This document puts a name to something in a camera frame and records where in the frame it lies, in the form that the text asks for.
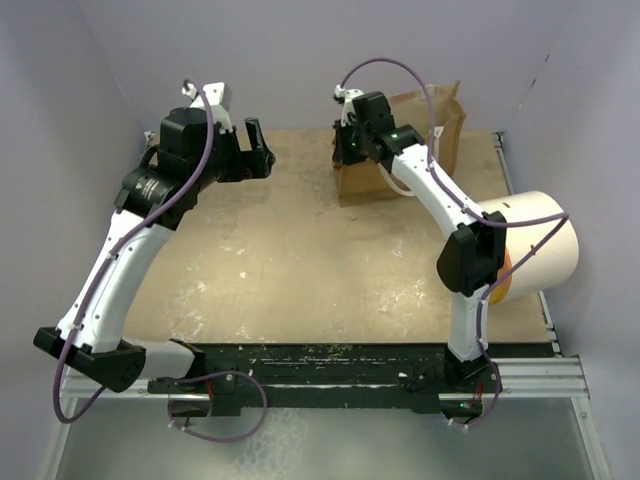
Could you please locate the brown burlap canvas bag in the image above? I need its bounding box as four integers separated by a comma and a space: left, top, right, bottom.
332, 80, 466, 206

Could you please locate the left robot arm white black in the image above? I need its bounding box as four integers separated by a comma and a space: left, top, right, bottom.
33, 107, 276, 392

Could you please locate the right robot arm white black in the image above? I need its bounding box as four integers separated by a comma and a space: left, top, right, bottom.
334, 86, 506, 391

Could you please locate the cream cylinder with orange lid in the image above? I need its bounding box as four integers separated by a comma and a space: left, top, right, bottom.
472, 189, 580, 306

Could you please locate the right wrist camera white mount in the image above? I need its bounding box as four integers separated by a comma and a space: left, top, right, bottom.
333, 84, 364, 126

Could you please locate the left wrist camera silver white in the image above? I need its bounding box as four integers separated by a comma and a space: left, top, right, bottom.
182, 80, 233, 133

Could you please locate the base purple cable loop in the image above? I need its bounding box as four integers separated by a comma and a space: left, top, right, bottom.
167, 370, 270, 444

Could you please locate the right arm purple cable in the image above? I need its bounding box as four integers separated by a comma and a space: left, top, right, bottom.
339, 58, 571, 346

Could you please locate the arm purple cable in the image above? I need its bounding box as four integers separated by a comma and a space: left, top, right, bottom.
339, 58, 571, 346
52, 77, 221, 425

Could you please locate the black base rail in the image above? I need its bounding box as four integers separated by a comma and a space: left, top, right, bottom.
148, 343, 502, 416

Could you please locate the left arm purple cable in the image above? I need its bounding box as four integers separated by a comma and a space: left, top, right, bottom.
52, 77, 221, 425

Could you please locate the aluminium frame rail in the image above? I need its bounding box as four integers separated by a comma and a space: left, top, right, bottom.
492, 130, 591, 401

